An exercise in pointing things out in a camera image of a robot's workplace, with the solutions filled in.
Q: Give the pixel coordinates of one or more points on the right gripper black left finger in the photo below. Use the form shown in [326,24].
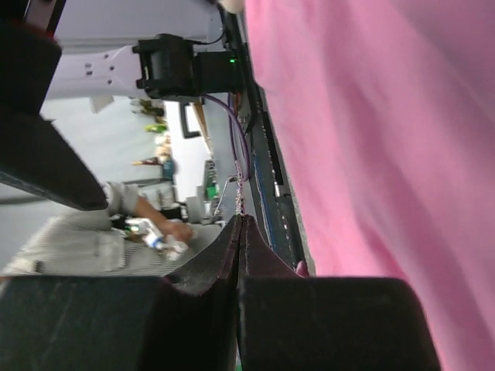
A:
[183,321]

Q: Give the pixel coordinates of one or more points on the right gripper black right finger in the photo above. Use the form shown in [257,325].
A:
[288,322]

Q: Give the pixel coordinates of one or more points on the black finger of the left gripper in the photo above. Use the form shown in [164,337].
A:
[34,156]

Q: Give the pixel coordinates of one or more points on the pink t-shirt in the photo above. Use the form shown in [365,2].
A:
[384,112]

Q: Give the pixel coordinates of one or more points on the person in grey sweater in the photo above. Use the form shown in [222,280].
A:
[84,243]

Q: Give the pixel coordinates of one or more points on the white daikon radish toy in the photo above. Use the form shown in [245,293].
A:
[232,6]

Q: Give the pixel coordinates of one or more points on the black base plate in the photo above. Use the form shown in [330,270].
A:
[270,192]

